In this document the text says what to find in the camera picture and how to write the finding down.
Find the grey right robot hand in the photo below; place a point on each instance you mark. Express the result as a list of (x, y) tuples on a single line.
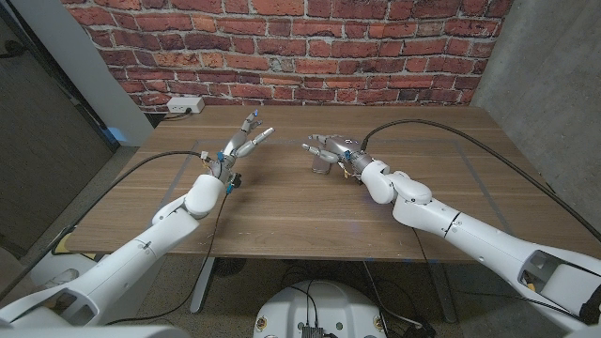
[(338, 148)]

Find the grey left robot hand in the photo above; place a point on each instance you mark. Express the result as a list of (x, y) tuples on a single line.
[(237, 145)]

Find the silver hinged metal tin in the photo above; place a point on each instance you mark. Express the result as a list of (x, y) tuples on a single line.
[(321, 165)]

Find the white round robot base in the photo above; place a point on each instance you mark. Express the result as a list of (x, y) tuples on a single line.
[(328, 310)]

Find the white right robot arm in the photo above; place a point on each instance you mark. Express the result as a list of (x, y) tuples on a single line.
[(493, 239)]

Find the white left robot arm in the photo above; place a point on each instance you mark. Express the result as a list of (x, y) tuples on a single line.
[(141, 253)]

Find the white power strip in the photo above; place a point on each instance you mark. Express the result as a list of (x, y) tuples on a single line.
[(185, 104)]

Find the printed red brick backdrop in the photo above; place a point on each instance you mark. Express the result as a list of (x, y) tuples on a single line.
[(305, 47)]

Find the black round fan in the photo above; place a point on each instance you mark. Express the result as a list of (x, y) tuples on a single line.
[(230, 266)]

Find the grey table leg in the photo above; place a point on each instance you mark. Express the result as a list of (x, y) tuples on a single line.
[(443, 293), (203, 286)]

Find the dark finned base module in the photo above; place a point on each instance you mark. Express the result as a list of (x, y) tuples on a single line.
[(312, 332)]

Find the dark grey door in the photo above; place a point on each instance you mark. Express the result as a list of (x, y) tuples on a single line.
[(37, 141)]

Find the yellow black flat object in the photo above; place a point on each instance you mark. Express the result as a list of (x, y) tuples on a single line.
[(63, 244)]

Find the black power adapter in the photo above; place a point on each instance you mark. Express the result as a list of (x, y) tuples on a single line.
[(420, 331)]

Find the white robot torso edge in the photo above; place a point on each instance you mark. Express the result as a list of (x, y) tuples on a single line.
[(94, 333)]

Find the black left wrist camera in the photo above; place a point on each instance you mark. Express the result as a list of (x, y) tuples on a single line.
[(233, 180)]

